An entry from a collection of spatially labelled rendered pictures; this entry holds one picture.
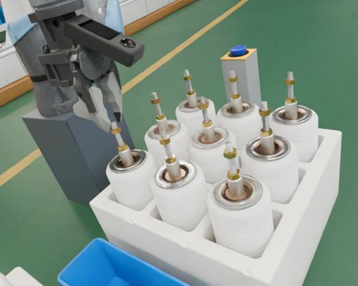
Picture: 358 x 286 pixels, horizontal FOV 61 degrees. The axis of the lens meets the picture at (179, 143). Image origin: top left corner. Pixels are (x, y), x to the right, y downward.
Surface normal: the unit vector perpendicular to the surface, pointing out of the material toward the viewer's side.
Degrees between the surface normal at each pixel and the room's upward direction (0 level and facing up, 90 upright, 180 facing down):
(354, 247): 0
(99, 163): 90
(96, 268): 88
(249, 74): 90
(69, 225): 0
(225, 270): 90
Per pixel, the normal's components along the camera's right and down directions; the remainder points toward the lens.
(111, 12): 0.10, 0.07
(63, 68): -0.38, 0.56
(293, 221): -0.22, -0.82
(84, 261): 0.78, 0.13
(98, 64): 0.90, 0.04
